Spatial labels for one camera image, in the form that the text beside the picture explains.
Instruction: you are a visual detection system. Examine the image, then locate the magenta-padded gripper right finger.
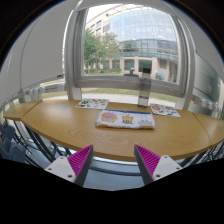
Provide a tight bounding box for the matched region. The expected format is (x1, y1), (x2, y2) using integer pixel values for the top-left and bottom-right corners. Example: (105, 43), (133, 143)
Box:
(133, 144), (184, 186)

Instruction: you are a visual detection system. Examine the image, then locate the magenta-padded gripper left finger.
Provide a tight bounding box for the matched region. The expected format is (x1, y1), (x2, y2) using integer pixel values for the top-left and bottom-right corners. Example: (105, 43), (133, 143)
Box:
(44, 144), (95, 187)

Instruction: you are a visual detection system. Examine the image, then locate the white towel with cartoon print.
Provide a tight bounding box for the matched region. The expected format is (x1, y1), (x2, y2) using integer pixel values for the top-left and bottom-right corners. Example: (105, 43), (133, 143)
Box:
(95, 108), (157, 130)

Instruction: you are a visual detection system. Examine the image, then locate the sticker sheet with red circle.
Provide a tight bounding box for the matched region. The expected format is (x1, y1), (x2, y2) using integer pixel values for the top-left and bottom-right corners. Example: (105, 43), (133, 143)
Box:
(149, 103), (182, 118)

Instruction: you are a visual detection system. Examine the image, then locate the grey-blue chair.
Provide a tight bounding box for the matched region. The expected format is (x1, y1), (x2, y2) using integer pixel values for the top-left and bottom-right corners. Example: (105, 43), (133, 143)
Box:
(0, 120), (28, 164)

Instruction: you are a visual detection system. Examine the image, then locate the sticker sheet with mittens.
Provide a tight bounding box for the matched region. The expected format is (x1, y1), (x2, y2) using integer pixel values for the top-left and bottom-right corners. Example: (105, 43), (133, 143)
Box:
(74, 98), (110, 110)

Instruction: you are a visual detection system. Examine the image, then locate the clear grey drink bottle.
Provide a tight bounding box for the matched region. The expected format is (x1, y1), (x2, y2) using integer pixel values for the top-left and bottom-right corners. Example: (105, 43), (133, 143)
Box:
(137, 67), (153, 109)

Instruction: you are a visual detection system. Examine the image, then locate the green tree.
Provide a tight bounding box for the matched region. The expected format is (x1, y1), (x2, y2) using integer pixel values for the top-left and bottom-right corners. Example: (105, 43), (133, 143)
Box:
(83, 29), (122, 74)

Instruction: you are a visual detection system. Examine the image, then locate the glass office building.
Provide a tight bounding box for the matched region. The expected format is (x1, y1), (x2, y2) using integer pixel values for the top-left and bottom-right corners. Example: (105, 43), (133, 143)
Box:
(88, 3), (179, 83)

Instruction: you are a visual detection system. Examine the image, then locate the grey window frame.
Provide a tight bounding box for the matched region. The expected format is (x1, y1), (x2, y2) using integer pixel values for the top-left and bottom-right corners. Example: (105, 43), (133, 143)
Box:
(63, 0), (198, 111)

